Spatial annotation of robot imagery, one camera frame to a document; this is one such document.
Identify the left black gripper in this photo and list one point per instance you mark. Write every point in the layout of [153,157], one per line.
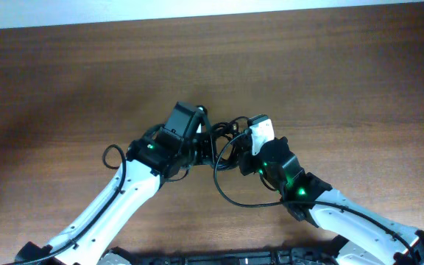
[210,149]

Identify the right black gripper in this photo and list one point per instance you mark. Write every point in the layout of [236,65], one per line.
[247,163]

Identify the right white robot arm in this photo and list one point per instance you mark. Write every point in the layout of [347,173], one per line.
[362,236]

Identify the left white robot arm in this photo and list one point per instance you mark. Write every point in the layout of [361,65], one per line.
[147,164]

